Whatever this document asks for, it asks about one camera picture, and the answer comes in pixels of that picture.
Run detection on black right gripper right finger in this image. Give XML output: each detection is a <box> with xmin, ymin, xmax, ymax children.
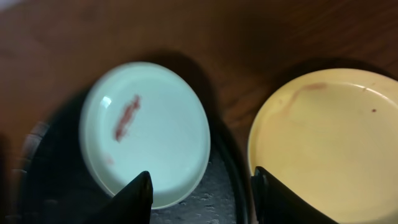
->
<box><xmin>251</xmin><ymin>166</ymin><xmax>337</xmax><ymax>224</ymax></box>

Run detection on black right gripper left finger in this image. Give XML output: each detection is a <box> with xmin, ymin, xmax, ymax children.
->
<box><xmin>83</xmin><ymin>171</ymin><xmax>153</xmax><ymax>224</ymax></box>

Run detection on yellow plate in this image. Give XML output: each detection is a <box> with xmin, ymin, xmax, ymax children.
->
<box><xmin>248</xmin><ymin>68</ymin><xmax>397</xmax><ymax>223</ymax></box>

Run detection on round black serving tray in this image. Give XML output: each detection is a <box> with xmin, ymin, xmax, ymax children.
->
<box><xmin>5</xmin><ymin>91</ymin><xmax>249</xmax><ymax>223</ymax></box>

